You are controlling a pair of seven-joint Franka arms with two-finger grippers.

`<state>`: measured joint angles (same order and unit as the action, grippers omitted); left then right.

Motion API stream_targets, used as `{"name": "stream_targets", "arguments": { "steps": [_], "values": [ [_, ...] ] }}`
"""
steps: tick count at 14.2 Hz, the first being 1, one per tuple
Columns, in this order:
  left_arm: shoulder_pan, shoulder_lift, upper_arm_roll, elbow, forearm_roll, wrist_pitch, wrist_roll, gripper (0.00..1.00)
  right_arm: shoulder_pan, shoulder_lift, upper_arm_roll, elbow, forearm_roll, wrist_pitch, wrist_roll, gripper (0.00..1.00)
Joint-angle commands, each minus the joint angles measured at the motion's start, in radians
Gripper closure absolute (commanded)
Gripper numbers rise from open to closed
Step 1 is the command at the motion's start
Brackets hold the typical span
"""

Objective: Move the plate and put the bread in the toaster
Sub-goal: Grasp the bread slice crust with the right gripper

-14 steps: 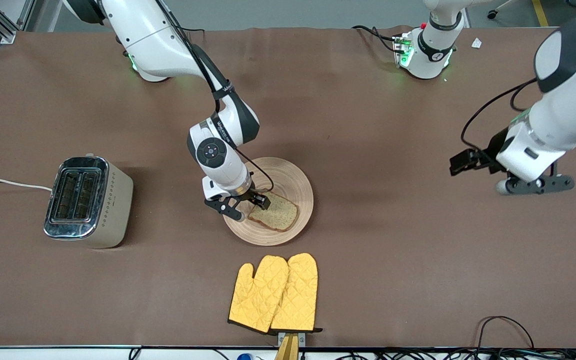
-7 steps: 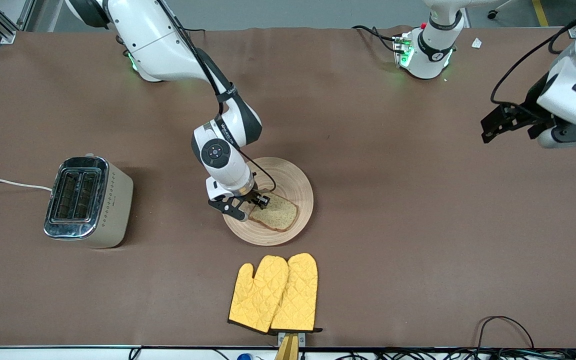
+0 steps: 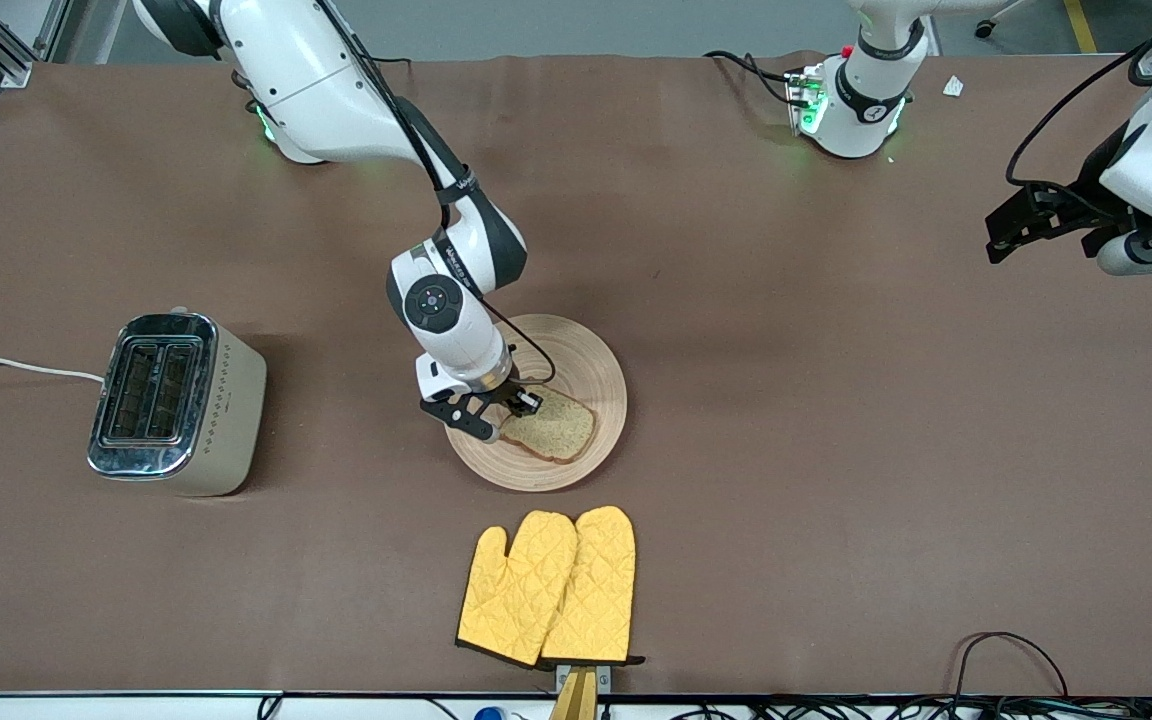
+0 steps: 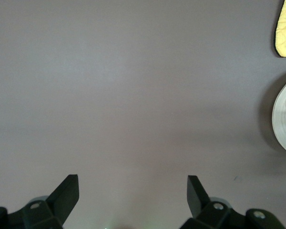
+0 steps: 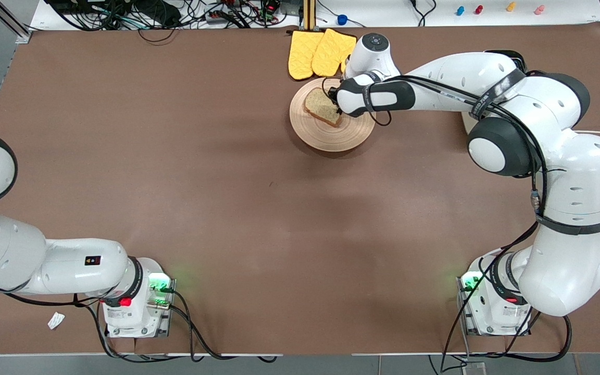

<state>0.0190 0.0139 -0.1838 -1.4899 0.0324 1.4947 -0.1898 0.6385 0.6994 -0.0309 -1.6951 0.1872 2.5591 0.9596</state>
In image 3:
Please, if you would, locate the brown bread slice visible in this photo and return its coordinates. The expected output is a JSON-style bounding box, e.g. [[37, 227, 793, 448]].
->
[[498, 387, 598, 465]]

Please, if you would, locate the round wooden plate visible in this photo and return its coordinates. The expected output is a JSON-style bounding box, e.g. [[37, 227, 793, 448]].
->
[[442, 314, 629, 494]]

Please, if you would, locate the beige chrome two-slot toaster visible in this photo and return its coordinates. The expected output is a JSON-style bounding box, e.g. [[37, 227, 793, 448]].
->
[[86, 306, 268, 498]]

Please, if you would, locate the yellow quilted oven mitt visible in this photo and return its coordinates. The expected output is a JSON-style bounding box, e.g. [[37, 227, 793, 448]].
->
[[539, 505, 646, 667], [455, 510, 579, 669]]

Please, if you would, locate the brown table cover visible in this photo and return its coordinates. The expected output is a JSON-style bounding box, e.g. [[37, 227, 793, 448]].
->
[[0, 52, 1152, 697]]

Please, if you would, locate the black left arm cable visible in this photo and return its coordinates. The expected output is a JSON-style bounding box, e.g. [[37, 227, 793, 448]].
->
[[1004, 0, 1152, 193]]

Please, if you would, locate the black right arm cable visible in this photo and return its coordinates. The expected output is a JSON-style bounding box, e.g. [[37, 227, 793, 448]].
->
[[316, 0, 559, 389]]

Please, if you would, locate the small metal bracket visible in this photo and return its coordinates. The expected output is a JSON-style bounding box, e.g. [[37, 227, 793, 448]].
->
[[553, 662, 613, 694]]

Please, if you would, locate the black arm base cable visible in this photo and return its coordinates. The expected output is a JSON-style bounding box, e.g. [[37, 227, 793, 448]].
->
[[703, 49, 803, 107]]

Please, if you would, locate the black looped cable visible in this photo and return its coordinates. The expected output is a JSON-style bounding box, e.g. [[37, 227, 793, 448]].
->
[[950, 630, 1073, 701]]

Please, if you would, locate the white toaster power cable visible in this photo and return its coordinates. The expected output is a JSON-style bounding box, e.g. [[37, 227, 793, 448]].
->
[[0, 356, 106, 384]]

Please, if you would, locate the black cable bundle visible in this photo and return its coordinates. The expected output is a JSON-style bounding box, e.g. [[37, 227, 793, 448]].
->
[[676, 694, 1152, 720]]

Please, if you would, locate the aluminium frame profile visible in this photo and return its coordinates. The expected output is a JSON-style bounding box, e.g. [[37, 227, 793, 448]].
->
[[0, 0, 73, 89]]

